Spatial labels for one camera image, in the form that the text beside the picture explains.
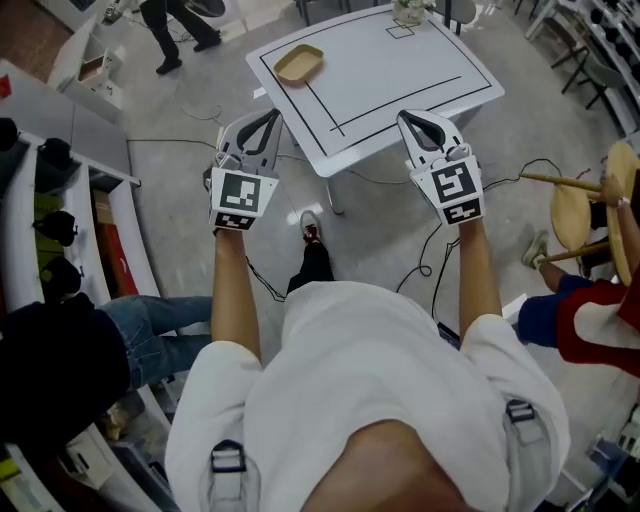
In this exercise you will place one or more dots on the row of black caps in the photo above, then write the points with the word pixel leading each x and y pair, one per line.
pixel 612 30

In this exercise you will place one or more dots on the person's right forearm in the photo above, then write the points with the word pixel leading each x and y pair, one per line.
pixel 477 280

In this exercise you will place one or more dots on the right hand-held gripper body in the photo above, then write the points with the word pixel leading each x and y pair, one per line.
pixel 455 187

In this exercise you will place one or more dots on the white shelf unit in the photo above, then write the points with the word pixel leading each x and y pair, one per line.
pixel 17 215

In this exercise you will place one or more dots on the white cabinet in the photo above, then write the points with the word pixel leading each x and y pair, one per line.
pixel 50 115

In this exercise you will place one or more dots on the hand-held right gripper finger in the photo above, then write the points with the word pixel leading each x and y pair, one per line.
pixel 445 125
pixel 414 150

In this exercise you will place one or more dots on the person's white shirt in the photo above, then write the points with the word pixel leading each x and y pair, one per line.
pixel 360 360

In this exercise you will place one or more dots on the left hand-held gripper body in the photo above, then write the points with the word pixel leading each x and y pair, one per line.
pixel 242 192

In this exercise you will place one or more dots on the red sign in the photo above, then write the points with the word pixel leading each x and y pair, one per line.
pixel 4 86

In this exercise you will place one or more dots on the open white cardboard box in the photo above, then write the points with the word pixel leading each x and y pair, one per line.
pixel 95 67

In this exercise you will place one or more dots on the grey chair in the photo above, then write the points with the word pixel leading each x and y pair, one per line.
pixel 602 75
pixel 462 12

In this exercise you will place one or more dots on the black round chair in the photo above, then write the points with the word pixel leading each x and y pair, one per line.
pixel 205 6

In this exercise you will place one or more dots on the black cap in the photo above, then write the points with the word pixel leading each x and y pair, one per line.
pixel 55 154
pixel 61 277
pixel 56 227
pixel 6 134

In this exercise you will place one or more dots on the person's leg in black trousers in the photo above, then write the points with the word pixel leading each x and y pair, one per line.
pixel 315 267

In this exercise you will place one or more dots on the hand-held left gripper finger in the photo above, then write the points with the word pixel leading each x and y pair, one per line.
pixel 276 145
pixel 235 131

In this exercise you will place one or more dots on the wooden stool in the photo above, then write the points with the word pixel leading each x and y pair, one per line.
pixel 570 215

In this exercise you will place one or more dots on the red box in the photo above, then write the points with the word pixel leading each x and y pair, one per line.
pixel 117 250

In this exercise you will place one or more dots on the person's neck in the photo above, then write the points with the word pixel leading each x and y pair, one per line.
pixel 400 470

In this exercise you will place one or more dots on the person's white red shoe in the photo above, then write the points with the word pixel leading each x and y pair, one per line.
pixel 310 225

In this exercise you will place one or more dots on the white table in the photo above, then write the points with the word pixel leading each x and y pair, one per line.
pixel 400 65

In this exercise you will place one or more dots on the tan oval tray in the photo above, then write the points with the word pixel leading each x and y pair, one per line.
pixel 300 62

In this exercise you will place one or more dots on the person's left forearm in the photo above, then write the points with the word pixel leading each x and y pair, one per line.
pixel 232 290

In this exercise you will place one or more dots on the white flower pot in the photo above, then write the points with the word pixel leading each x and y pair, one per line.
pixel 412 10

